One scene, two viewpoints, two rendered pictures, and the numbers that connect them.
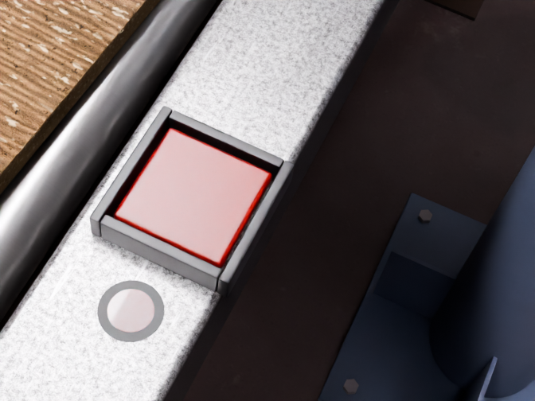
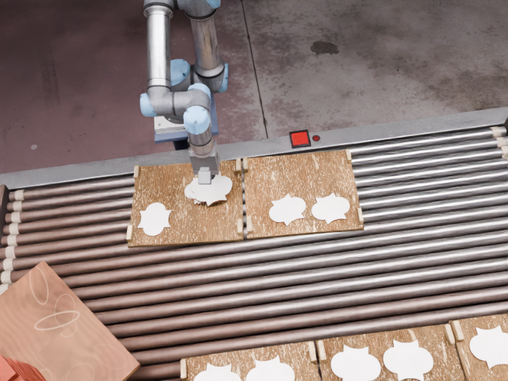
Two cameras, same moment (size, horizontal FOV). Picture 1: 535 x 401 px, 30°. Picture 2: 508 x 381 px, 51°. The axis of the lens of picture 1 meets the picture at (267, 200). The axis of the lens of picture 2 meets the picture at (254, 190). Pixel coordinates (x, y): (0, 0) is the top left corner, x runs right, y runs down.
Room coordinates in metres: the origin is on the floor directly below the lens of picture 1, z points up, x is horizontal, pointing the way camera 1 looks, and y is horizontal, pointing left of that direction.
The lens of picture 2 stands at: (0.85, 1.25, 2.56)
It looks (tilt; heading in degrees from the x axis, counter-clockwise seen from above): 56 degrees down; 252
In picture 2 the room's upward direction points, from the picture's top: 7 degrees counter-clockwise
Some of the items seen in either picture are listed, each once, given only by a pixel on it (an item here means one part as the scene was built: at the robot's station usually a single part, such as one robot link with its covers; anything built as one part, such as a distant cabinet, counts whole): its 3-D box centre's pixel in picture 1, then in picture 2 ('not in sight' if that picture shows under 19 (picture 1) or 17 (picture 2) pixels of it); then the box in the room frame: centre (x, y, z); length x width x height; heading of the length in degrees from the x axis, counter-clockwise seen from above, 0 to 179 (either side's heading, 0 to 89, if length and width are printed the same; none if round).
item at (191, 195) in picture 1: (193, 200); (299, 139); (0.25, 0.04, 0.92); 0.06 x 0.06 x 0.01; 74
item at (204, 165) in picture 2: not in sight; (203, 162); (0.67, 0.17, 1.17); 0.12 x 0.09 x 0.16; 65
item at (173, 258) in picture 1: (193, 198); (299, 138); (0.25, 0.04, 0.92); 0.08 x 0.08 x 0.02; 74
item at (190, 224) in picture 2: not in sight; (187, 202); (0.75, 0.13, 0.93); 0.41 x 0.35 x 0.02; 159
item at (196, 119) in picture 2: not in sight; (197, 125); (0.65, 0.15, 1.33); 0.09 x 0.08 x 0.11; 68
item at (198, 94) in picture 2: not in sight; (193, 102); (0.63, 0.05, 1.33); 0.11 x 0.11 x 0.08; 68
